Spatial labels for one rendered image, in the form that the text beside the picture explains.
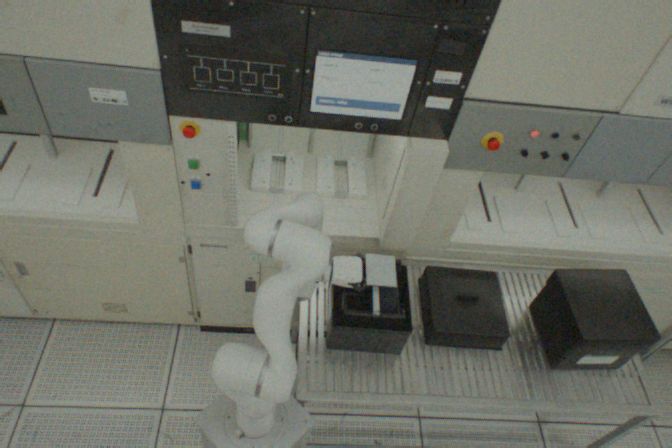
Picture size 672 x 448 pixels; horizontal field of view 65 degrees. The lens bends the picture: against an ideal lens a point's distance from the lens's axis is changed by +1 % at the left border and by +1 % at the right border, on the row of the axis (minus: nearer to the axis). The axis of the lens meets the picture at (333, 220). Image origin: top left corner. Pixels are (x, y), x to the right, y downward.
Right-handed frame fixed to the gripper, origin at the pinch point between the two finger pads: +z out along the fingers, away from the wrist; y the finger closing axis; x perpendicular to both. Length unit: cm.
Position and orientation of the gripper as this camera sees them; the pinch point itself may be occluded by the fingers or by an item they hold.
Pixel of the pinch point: (376, 273)
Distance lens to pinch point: 177.0
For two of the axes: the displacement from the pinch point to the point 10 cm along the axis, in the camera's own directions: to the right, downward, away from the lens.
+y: -0.2, 7.7, -6.4
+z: 9.9, 0.9, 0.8
